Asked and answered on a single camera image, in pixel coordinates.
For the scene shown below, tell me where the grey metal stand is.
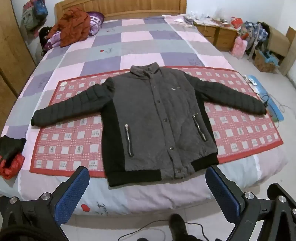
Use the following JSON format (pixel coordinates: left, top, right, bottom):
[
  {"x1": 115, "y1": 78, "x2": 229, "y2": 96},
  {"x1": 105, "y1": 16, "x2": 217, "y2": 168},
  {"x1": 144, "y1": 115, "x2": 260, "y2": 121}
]
[{"x1": 248, "y1": 23, "x2": 264, "y2": 61}]

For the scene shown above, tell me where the wooden nightstand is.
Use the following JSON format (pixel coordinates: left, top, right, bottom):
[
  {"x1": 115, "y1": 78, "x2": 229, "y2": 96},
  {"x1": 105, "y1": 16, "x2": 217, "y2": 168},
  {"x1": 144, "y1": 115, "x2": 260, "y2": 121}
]
[{"x1": 194, "y1": 20, "x2": 238, "y2": 52}]

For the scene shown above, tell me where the bed with patchwork sheet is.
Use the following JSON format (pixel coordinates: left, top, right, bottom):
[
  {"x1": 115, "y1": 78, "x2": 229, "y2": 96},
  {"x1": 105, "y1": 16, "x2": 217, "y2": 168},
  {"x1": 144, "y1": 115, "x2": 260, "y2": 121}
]
[{"x1": 0, "y1": 14, "x2": 289, "y2": 215}]

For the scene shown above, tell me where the small open cardboard box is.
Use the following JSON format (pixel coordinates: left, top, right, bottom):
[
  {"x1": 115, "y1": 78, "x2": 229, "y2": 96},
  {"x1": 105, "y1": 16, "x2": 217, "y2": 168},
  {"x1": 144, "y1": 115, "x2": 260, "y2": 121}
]
[{"x1": 254, "y1": 50, "x2": 279, "y2": 73}]

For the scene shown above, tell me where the wooden wardrobe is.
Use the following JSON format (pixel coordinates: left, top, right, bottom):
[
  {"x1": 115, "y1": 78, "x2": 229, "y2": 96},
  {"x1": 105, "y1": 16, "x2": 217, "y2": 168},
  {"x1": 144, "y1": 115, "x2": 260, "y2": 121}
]
[{"x1": 0, "y1": 0, "x2": 36, "y2": 130}]

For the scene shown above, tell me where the black floor cable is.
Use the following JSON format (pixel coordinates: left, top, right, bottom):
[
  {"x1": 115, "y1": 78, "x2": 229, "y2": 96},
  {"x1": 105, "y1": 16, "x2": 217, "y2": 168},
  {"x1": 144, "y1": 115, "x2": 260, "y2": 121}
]
[{"x1": 118, "y1": 219, "x2": 208, "y2": 241}]

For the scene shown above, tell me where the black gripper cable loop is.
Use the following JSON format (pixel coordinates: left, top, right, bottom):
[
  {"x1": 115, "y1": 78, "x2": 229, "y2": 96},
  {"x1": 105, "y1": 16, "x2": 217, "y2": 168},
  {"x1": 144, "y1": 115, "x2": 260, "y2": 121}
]
[{"x1": 0, "y1": 224, "x2": 62, "y2": 241}]

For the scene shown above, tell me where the large cardboard box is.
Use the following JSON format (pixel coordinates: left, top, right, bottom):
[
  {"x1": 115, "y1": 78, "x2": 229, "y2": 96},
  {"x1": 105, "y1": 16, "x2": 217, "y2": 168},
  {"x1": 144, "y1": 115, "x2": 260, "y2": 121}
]
[{"x1": 268, "y1": 25, "x2": 296, "y2": 77}]

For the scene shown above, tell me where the red checked blanket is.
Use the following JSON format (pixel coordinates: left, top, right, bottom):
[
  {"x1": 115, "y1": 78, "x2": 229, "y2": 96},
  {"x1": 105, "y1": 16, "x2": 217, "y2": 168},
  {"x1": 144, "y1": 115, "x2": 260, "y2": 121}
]
[{"x1": 29, "y1": 65, "x2": 284, "y2": 178}]

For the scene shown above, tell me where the pile of plaid clothes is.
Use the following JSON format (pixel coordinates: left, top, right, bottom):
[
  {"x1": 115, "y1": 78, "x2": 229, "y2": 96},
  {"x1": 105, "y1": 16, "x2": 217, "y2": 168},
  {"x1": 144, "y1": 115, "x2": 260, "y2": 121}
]
[{"x1": 242, "y1": 21, "x2": 269, "y2": 42}]

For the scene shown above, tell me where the blue floor mat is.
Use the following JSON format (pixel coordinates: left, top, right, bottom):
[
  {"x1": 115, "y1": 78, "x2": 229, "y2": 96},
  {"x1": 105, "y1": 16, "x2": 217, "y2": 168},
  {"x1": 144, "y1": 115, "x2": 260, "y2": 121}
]
[{"x1": 245, "y1": 75, "x2": 284, "y2": 122}]

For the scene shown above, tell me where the orange puffer jacket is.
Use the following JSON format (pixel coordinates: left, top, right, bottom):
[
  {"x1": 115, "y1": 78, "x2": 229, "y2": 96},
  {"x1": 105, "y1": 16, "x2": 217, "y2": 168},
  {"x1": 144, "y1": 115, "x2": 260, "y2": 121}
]
[{"x1": 46, "y1": 7, "x2": 91, "y2": 48}]

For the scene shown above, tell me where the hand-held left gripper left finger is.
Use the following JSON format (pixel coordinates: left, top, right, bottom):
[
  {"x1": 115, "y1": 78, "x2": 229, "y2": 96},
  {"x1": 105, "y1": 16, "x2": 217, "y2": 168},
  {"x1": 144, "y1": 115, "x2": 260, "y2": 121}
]
[{"x1": 0, "y1": 166, "x2": 90, "y2": 241}]

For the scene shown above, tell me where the red gift box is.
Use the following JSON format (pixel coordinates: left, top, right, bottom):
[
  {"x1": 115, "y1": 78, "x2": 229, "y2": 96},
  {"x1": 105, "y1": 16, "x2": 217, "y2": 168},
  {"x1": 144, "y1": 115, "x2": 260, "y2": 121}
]
[{"x1": 231, "y1": 17, "x2": 243, "y2": 29}]

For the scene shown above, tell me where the pink bag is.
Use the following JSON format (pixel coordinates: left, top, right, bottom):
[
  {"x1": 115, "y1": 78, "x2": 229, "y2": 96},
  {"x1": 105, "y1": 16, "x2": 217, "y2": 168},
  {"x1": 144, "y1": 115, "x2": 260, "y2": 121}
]
[{"x1": 231, "y1": 37, "x2": 247, "y2": 58}]

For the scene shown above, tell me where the wooden headboard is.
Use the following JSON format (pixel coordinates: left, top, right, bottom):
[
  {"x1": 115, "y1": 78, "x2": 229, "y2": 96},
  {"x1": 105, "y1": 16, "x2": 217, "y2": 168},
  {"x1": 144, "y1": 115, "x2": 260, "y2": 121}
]
[{"x1": 54, "y1": 0, "x2": 187, "y2": 18}]

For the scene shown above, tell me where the hanging bundle of bags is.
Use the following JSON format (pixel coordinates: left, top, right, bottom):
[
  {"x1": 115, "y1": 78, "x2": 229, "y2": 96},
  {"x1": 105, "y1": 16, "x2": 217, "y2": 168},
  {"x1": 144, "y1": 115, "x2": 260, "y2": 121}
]
[{"x1": 20, "y1": 0, "x2": 48, "y2": 43}]

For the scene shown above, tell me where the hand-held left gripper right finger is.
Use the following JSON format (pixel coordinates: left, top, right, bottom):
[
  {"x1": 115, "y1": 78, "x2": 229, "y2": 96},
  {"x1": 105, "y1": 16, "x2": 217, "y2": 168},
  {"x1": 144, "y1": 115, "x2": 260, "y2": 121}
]
[{"x1": 205, "y1": 165, "x2": 296, "y2": 241}]

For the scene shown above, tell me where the person's dark fuzzy slipper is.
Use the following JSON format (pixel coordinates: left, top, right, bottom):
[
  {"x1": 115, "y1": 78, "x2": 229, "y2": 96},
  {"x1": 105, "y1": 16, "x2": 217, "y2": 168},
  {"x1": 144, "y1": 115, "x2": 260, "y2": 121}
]
[{"x1": 169, "y1": 213, "x2": 201, "y2": 241}]

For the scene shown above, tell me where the grey and black quilted jacket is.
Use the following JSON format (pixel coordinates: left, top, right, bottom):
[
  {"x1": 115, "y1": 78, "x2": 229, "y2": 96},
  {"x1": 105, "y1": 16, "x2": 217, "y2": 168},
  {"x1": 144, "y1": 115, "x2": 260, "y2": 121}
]
[{"x1": 31, "y1": 62, "x2": 267, "y2": 187}]

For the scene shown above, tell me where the red and black garment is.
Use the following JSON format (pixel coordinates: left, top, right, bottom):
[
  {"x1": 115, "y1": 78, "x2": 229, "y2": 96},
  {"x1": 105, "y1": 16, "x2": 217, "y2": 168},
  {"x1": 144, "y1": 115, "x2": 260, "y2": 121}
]
[{"x1": 0, "y1": 136, "x2": 26, "y2": 179}]

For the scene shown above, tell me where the black bag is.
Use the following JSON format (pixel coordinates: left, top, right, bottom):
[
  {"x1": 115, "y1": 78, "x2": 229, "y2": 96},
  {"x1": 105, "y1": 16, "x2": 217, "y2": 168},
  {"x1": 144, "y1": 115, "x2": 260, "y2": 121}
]
[{"x1": 39, "y1": 26, "x2": 53, "y2": 56}]

